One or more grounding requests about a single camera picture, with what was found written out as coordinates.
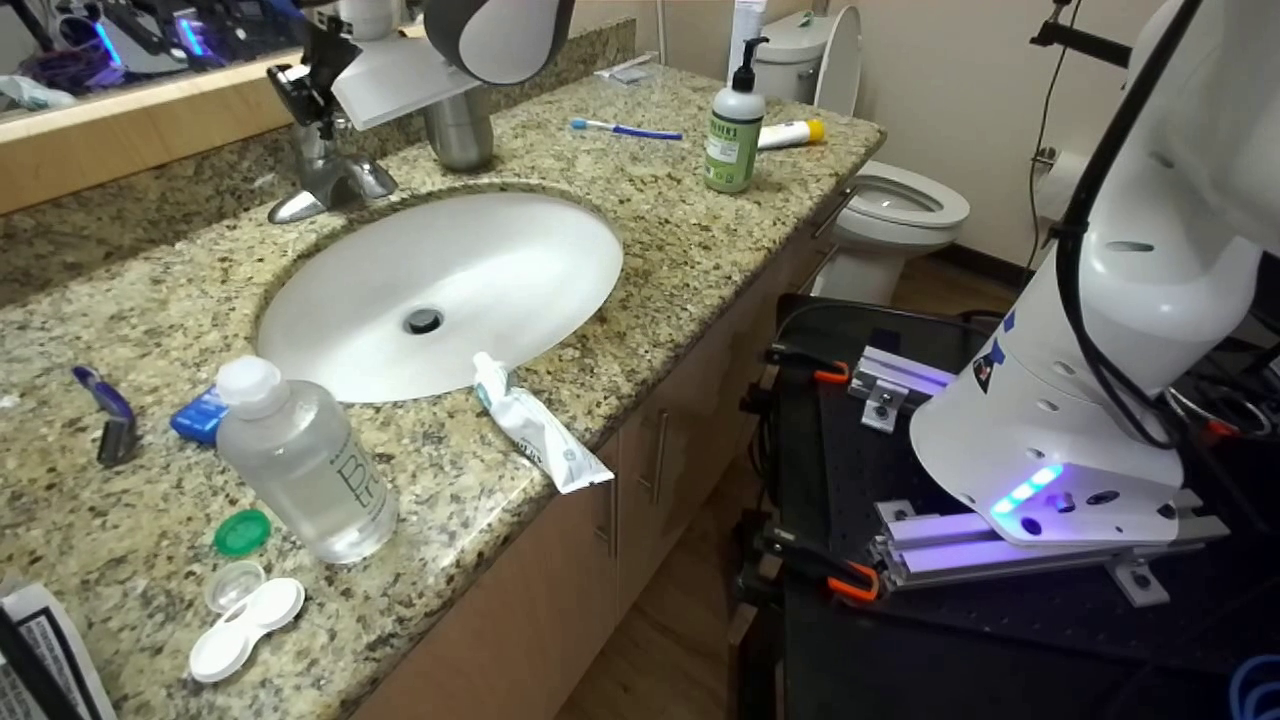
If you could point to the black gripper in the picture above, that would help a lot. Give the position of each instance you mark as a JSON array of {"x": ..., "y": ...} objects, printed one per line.
[{"x": 304, "y": 83}]

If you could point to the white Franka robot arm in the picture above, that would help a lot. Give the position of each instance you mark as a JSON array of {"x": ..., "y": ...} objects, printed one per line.
[{"x": 1132, "y": 265}]

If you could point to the chrome sink faucet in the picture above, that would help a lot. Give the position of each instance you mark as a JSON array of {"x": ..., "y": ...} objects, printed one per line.
[{"x": 354, "y": 182}]

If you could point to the chrome sink drain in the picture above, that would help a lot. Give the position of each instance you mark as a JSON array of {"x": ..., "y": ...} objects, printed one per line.
[{"x": 423, "y": 320}]

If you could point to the white oval sink basin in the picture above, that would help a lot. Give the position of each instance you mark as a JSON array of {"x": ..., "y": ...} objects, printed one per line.
[{"x": 492, "y": 265}]

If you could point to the small blue packet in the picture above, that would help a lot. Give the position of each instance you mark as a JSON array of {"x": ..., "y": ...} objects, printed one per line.
[{"x": 196, "y": 419}]

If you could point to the clear lens solution bottle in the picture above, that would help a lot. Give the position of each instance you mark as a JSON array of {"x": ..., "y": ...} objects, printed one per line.
[{"x": 313, "y": 472}]

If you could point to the blue toothbrush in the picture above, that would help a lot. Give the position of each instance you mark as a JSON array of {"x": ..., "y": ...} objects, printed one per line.
[{"x": 624, "y": 130}]

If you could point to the white toothbrush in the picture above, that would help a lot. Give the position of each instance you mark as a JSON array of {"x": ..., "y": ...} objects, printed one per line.
[{"x": 624, "y": 70}]

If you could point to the purple razor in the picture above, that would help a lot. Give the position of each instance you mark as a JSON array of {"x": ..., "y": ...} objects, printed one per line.
[{"x": 110, "y": 415}]

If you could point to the white toothpaste tube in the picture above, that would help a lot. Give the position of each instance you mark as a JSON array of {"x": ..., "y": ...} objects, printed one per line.
[{"x": 542, "y": 434}]

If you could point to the green round cap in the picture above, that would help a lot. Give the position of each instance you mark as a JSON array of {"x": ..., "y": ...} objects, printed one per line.
[{"x": 240, "y": 532}]

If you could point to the green soap pump bottle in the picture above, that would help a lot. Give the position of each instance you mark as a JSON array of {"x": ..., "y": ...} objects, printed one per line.
[{"x": 732, "y": 134}]

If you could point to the clear round lens cup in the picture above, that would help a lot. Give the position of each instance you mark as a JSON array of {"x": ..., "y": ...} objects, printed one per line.
[{"x": 233, "y": 587}]

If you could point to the white tube with yellow cap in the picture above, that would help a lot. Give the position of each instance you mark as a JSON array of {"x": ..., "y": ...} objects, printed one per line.
[{"x": 789, "y": 134}]

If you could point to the white contact lens case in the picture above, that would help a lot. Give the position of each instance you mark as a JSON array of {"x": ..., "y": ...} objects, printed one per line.
[{"x": 245, "y": 632}]

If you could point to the wooden vanity cabinet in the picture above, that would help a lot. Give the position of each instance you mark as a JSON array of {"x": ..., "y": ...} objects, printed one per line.
[{"x": 624, "y": 532}]

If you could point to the orange clamp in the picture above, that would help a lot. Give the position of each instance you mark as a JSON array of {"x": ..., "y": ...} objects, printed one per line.
[
  {"x": 858, "y": 587},
  {"x": 831, "y": 375}
]

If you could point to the black and white box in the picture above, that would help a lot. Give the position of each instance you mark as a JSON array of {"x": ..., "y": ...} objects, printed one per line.
[{"x": 47, "y": 663}]

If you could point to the white toilet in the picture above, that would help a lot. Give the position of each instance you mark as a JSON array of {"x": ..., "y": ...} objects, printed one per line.
[{"x": 903, "y": 213}]

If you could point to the black robot cart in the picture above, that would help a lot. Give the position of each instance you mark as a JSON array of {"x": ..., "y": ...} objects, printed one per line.
[{"x": 933, "y": 655}]

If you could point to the wood framed wall mirror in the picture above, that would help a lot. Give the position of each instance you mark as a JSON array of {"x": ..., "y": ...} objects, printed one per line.
[{"x": 121, "y": 66}]

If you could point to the short aluminium rail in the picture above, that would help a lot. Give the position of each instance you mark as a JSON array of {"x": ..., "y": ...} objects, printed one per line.
[{"x": 897, "y": 382}]

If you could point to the black wall bracket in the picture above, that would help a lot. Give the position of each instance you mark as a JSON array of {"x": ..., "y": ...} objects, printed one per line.
[{"x": 1078, "y": 37}]

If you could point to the long aluminium rail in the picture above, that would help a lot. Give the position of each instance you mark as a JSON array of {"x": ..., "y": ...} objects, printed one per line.
[{"x": 986, "y": 544}]

